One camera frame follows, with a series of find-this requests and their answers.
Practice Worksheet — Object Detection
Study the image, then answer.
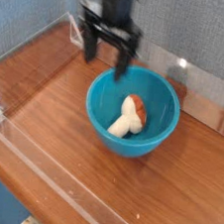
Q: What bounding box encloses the clear acrylic left barrier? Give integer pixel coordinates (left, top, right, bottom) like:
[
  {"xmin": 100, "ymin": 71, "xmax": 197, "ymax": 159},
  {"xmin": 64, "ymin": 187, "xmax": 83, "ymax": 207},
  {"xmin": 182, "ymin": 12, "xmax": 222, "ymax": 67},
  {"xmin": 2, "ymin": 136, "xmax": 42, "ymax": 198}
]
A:
[{"xmin": 0, "ymin": 11, "xmax": 70, "ymax": 62}]

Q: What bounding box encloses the clear acrylic barrier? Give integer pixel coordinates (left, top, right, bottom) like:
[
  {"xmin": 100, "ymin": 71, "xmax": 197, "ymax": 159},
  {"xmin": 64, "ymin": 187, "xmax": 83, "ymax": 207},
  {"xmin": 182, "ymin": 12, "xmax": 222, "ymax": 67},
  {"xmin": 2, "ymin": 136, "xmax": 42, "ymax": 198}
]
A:
[
  {"xmin": 135, "ymin": 40, "xmax": 224, "ymax": 136},
  {"xmin": 0, "ymin": 108, "xmax": 128, "ymax": 224},
  {"xmin": 0, "ymin": 11, "xmax": 70, "ymax": 62}
]

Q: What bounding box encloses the clear acrylic corner bracket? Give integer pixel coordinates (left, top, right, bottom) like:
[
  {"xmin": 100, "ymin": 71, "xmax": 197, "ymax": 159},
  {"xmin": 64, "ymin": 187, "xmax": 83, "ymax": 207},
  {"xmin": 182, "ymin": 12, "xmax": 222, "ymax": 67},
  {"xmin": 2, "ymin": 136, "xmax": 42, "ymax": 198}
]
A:
[{"xmin": 67, "ymin": 13, "xmax": 91, "ymax": 52}]

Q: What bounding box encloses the blue plastic bowl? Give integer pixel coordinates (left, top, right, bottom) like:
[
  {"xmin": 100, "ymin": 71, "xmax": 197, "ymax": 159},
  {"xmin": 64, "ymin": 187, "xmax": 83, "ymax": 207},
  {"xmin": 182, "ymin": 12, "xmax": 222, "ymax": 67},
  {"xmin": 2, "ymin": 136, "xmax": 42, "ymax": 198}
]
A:
[{"xmin": 85, "ymin": 65, "xmax": 180, "ymax": 159}]

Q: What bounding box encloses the clear acrylic back barrier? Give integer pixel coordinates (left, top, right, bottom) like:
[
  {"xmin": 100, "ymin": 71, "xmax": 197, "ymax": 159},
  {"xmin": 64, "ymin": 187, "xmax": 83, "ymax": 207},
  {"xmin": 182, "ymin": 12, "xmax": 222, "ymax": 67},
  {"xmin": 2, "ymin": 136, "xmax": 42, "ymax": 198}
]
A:
[{"xmin": 135, "ymin": 40, "xmax": 224, "ymax": 136}]

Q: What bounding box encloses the white brown-capped toy mushroom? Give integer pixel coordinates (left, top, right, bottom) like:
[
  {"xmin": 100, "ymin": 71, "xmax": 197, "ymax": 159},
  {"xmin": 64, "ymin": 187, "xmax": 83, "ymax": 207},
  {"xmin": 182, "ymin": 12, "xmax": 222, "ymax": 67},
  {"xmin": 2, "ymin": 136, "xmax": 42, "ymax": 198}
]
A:
[{"xmin": 108, "ymin": 94, "xmax": 147, "ymax": 138}]

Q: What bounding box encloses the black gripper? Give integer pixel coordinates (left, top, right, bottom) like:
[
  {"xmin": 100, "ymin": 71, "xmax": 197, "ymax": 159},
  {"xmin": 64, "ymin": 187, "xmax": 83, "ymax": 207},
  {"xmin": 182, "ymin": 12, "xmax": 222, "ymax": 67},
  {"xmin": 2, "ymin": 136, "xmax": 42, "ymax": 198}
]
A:
[{"xmin": 79, "ymin": 0, "xmax": 142, "ymax": 80}]

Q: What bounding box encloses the clear acrylic front barrier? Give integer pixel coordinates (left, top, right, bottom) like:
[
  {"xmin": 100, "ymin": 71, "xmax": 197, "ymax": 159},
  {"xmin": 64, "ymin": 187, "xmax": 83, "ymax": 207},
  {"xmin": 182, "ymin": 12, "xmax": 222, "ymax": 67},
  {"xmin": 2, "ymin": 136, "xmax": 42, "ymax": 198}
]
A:
[{"xmin": 0, "ymin": 108, "xmax": 128, "ymax": 224}]

